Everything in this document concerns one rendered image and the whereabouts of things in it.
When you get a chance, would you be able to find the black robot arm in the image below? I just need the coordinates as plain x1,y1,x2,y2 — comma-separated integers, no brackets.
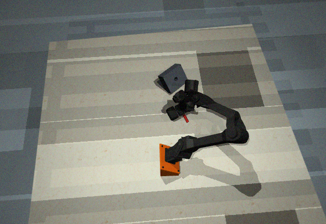
165,79,249,164

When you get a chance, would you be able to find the dark grey sloped panel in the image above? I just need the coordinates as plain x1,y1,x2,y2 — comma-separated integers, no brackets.
157,64,187,94

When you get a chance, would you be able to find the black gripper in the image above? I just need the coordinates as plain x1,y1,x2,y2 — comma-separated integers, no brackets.
166,100,190,121

